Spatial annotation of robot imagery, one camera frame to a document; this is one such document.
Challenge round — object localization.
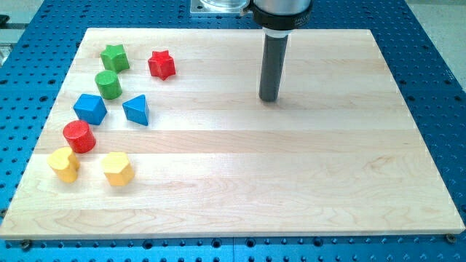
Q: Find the left board clamp screw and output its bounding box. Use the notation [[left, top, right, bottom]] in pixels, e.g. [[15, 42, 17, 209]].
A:
[[19, 239, 33, 251]]

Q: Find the light wooden board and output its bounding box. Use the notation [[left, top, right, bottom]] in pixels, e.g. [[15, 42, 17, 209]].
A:
[[1, 28, 465, 239]]

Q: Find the blue triangle block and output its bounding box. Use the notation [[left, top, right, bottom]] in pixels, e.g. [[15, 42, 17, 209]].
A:
[[122, 95, 149, 126]]

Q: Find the red cylinder block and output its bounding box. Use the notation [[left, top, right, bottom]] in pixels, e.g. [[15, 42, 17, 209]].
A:
[[63, 120, 96, 154]]

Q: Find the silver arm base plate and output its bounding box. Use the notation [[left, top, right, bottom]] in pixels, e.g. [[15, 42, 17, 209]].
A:
[[189, 0, 250, 15]]

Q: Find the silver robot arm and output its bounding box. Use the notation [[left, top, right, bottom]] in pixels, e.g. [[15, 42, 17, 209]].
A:
[[240, 0, 314, 39]]

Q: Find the blue cube block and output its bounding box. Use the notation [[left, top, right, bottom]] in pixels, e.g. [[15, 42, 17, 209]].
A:
[[73, 94, 107, 125]]

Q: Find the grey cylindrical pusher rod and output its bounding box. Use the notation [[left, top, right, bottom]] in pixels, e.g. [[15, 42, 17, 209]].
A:
[[258, 35, 288, 102]]

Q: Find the yellow hexagon block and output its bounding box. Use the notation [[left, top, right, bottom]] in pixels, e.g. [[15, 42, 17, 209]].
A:
[[100, 152, 135, 186]]

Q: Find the board clamp screw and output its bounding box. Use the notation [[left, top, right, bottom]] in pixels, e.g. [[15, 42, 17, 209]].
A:
[[445, 234, 457, 244], [19, 239, 33, 251]]

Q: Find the green star block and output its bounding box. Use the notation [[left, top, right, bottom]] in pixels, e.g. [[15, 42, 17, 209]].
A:
[[100, 44, 130, 73]]

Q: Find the red star block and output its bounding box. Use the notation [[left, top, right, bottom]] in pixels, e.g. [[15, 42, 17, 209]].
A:
[[148, 50, 176, 81]]

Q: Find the green cylinder block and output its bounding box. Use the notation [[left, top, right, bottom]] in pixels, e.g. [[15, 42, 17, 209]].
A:
[[95, 70, 122, 100]]

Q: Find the right board clamp screw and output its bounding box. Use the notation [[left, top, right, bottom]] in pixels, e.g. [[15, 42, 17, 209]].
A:
[[445, 234, 457, 244]]

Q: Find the blue perforated table plate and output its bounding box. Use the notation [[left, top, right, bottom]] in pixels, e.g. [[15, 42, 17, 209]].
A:
[[1, 1, 465, 261]]

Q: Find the yellow heart block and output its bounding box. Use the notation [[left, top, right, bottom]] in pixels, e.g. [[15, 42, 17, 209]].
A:
[[47, 147, 80, 183]]

